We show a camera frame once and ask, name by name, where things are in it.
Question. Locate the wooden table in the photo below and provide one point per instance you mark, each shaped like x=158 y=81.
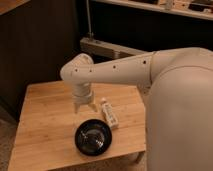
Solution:
x=45 y=135

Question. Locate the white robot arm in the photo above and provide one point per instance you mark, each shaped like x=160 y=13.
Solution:
x=176 y=86

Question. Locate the grey metal beam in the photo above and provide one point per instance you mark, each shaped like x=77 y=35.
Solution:
x=105 y=49

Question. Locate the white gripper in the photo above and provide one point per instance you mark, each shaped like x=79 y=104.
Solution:
x=83 y=94

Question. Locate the wooden shelf with items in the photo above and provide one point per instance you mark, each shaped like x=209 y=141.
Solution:
x=167 y=7

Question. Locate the black ceramic bowl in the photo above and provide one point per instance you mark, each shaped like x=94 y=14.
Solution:
x=93 y=137

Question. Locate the metal vertical pole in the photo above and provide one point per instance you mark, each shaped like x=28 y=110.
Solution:
x=90 y=31

